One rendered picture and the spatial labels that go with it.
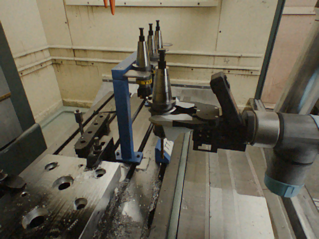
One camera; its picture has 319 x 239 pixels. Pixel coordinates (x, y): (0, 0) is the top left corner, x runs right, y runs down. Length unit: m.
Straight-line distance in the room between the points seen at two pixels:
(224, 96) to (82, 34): 1.35
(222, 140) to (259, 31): 1.05
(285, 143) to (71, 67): 1.55
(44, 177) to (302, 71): 0.67
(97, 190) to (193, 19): 1.13
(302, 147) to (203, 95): 1.05
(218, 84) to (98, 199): 0.37
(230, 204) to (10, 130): 0.88
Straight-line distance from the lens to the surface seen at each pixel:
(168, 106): 0.44
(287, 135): 0.47
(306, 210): 0.89
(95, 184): 0.59
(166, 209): 0.63
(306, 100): 0.59
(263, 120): 0.46
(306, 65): 0.57
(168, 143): 0.79
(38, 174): 0.68
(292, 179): 0.54
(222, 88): 0.42
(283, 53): 3.20
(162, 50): 0.42
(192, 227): 0.78
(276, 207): 1.03
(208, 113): 0.46
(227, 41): 1.44
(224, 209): 0.85
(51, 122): 1.78
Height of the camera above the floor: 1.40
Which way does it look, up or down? 29 degrees down
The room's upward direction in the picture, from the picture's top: straight up
